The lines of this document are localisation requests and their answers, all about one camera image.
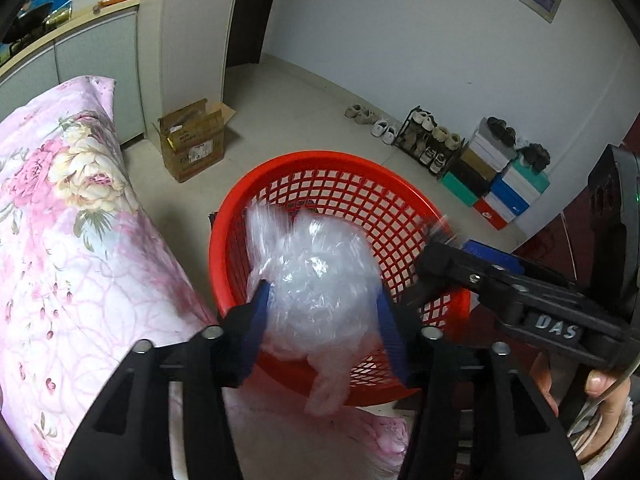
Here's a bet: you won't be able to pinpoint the white cable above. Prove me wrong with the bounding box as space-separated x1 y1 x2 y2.
566 358 637 456

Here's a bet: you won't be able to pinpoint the person's right hand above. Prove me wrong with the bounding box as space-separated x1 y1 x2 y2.
530 353 631 464

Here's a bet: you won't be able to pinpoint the red plastic mesh basket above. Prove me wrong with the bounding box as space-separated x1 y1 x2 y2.
208 151 471 406

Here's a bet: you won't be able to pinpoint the black wok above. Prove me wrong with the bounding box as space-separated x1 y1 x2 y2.
1 2 52 44

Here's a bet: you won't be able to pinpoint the stacked shoe boxes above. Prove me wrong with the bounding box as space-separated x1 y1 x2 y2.
440 116 551 231

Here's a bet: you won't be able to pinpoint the cardboard box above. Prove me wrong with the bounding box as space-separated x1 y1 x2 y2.
156 99 235 183

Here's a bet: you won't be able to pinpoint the pink floral quilt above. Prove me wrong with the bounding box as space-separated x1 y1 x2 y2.
0 75 417 480

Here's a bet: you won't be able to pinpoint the black shoe rack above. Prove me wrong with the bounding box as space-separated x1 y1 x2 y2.
393 106 466 179

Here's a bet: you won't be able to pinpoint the clear plastic bag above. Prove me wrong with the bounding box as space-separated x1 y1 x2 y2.
245 204 382 416

